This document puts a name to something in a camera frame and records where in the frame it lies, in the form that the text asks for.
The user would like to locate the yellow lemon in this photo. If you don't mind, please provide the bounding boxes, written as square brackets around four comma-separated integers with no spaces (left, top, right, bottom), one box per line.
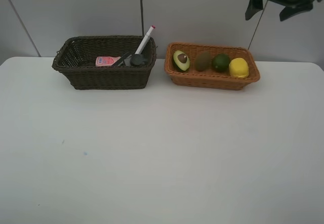
[229,58,249,78]

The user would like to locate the green lime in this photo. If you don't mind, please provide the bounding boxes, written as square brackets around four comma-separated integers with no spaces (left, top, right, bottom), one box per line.
[212,54,231,72]

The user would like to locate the brown kiwi fruit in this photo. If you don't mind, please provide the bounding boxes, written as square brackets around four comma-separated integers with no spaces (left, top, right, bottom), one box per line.
[194,52,211,71]

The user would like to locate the halved avocado with pit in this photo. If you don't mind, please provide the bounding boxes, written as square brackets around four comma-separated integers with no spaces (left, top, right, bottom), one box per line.
[173,50,190,72]

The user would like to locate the white marker pink caps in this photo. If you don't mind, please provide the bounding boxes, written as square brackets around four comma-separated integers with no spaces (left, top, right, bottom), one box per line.
[135,25,155,54]

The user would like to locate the dark green pump bottle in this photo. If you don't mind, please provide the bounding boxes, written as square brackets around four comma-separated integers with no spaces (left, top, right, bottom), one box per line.
[130,54,148,67]

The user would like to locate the dark felt whiteboard eraser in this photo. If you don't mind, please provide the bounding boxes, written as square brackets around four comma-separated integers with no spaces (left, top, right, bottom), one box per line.
[112,52,132,67]

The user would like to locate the pink bottle white cap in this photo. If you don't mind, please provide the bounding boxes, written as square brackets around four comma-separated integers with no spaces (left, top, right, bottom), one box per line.
[95,56,120,67]

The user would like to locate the orange wicker basket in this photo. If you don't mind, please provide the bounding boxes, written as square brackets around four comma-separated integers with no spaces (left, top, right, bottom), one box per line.
[164,42,260,90]

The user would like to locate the dark brown wicker basket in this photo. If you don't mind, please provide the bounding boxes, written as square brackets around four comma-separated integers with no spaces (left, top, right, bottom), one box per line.
[52,35,156,90]

